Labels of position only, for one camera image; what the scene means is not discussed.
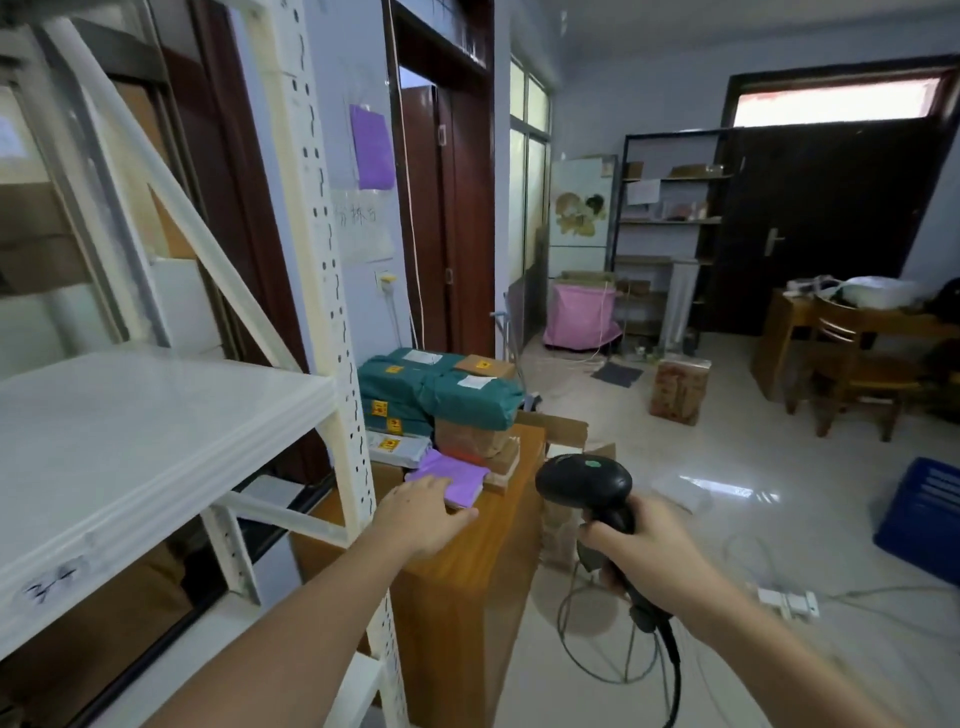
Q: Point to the person's right hand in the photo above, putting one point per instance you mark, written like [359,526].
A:
[660,559]

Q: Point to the person's left hand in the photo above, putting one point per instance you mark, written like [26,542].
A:
[416,517]

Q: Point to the person's left thumb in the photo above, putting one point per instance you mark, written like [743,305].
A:
[456,521]

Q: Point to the person's right thumb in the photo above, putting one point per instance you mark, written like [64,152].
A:
[607,531]

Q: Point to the black barcode scanner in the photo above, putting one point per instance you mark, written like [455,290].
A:
[581,480]

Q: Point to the person's left forearm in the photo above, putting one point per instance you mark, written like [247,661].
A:
[300,637]

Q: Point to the person's right forearm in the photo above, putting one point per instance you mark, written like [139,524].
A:
[780,667]

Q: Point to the purple plastic packet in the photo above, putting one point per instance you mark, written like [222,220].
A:
[450,472]

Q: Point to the brown wooden cabinet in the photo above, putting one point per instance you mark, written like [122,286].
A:
[465,600]

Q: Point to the brown taped parcel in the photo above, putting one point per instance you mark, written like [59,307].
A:
[469,439]

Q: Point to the white parcel with yellow stickers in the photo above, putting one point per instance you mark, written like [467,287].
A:
[394,448]

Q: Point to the open cardboard box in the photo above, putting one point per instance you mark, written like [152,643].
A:
[559,435]

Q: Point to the flat green wrapped parcel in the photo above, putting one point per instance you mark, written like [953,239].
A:
[394,420]

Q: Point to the green parcel with white label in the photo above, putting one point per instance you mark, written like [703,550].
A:
[472,397]

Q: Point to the printed cardboard box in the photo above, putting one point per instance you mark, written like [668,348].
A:
[679,391]

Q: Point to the dark floor mat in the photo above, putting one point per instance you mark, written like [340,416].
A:
[616,374]

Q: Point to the small cardboard box yellow sticker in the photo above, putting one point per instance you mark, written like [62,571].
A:
[484,367]

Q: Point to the large green wrapped parcel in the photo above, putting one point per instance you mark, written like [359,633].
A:
[401,371]

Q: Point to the metal hand truck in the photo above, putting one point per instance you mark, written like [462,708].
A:
[514,337]

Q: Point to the white power strip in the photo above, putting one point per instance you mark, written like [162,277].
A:
[787,602]

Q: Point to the pink bag cart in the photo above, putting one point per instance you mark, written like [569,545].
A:
[579,315]

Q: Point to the wooden table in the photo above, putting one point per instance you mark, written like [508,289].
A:
[780,330]

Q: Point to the wooden chair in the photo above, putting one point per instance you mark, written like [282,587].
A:
[851,360]

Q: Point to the brown wooden door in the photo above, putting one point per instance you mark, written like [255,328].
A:
[431,217]

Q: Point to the white paper sign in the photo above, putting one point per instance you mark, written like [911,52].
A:
[363,225]

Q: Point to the black metal shelving unit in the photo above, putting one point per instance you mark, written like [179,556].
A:
[671,225]

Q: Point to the white refrigerator with flower print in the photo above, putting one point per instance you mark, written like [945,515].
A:
[581,217]

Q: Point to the blue plastic crate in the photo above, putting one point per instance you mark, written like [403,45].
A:
[922,517]

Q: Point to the white metal shelf rack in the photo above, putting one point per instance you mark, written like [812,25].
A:
[135,435]

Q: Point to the glass partition window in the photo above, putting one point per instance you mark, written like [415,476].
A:
[529,187]

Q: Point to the white plastic bag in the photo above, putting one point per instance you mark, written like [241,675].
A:
[881,292]

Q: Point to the dark double door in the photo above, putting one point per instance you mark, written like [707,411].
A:
[825,225]

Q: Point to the purple paper sheet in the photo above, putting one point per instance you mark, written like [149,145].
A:
[372,148]

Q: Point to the white wall socket with plug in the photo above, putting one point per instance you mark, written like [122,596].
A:
[385,281]

